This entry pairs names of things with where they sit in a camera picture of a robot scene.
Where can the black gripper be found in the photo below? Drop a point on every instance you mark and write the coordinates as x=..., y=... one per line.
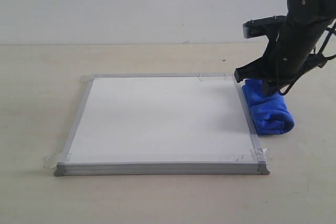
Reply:
x=285, y=54

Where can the blue cloth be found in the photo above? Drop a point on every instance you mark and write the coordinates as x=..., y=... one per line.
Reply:
x=269, y=113

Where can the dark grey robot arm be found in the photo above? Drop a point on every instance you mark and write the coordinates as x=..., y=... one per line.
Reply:
x=306, y=12

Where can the white board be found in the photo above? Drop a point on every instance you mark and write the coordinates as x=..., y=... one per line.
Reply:
x=161, y=124

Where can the clear tape back right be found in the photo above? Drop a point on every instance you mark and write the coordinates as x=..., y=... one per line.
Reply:
x=215, y=77

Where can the clear tape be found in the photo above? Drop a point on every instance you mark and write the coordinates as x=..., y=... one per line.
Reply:
x=255, y=156
x=87, y=78
x=56, y=160
x=215, y=77

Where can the clear tape front right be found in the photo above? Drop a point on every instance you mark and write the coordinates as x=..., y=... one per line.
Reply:
x=255, y=156

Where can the clear tape back left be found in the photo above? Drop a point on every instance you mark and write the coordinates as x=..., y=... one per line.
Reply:
x=87, y=78

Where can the clear tape front left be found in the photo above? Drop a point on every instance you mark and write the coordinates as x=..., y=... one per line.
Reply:
x=56, y=160

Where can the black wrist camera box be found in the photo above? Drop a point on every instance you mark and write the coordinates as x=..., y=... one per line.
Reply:
x=262, y=27

